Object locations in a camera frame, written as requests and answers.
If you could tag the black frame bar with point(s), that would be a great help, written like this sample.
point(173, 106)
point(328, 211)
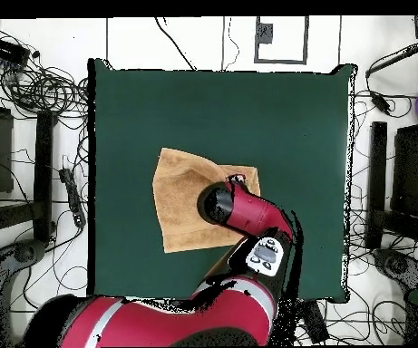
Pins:
point(377, 174)
point(43, 174)

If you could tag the dark green tablecloth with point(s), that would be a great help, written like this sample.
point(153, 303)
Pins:
point(139, 108)

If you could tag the black network switch box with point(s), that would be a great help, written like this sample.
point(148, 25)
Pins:
point(5, 50)

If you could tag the black power adapter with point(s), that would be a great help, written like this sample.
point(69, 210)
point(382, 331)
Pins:
point(381, 102)

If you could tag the black speckled box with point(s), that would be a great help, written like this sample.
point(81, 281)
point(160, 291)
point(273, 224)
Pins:
point(411, 170)

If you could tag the black power strip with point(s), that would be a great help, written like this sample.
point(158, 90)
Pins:
point(73, 197)
point(315, 322)

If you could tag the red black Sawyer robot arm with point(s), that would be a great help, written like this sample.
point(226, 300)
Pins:
point(252, 214)

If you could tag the black rod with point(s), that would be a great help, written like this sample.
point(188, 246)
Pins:
point(397, 57)

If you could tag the dark grey stand base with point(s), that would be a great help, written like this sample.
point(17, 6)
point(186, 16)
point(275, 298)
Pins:
point(397, 265)
point(23, 252)

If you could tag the tan terry towel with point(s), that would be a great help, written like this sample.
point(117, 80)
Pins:
point(179, 195)

